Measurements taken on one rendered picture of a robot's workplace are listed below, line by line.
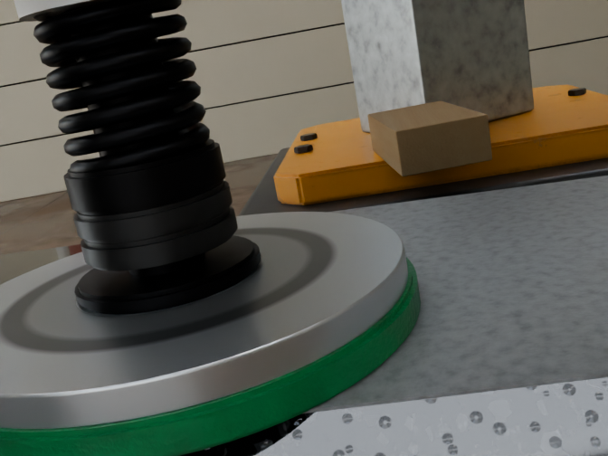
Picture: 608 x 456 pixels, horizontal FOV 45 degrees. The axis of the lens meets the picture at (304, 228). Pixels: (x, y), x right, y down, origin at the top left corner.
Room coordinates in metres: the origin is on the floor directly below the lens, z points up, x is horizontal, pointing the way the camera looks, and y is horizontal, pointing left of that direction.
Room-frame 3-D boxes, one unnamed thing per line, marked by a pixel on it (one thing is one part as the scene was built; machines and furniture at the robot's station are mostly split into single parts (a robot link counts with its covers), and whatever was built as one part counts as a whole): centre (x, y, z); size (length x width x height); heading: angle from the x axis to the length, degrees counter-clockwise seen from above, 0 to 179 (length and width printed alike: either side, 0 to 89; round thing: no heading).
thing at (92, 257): (0.32, 0.06, 0.87); 0.07 x 0.07 x 0.01
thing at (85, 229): (0.32, 0.06, 0.88); 0.07 x 0.07 x 0.01
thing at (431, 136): (0.86, -0.16, 0.81); 0.20 x 0.10 x 0.05; 1
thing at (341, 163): (1.11, -0.24, 0.76); 0.49 x 0.49 x 0.05; 83
